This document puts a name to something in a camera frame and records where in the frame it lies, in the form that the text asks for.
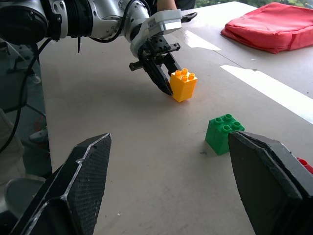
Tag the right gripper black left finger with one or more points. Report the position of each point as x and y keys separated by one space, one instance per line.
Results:
x=80 y=186

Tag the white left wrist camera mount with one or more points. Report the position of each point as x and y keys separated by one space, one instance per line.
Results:
x=168 y=20

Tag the white sneaker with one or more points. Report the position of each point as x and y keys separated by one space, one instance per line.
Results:
x=39 y=135

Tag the red cloth bag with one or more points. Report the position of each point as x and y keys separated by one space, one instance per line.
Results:
x=271 y=27

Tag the grey round object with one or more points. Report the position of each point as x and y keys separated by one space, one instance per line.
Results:
x=22 y=193

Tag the beige trouser leg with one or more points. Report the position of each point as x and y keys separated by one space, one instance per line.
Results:
x=9 y=147

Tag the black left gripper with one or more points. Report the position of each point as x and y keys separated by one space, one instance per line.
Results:
x=156 y=50

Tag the orange toy building cube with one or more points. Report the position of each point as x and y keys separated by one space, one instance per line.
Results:
x=183 y=88

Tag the red toy building cube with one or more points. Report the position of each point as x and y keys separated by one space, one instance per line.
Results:
x=306 y=165

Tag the black wheeled stand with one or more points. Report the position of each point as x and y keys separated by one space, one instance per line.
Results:
x=17 y=66

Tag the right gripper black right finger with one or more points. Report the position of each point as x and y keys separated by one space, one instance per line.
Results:
x=264 y=186

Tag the bystander person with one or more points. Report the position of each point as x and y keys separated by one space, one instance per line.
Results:
x=166 y=3

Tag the green toy building cube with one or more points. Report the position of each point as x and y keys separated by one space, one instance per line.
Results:
x=216 y=137

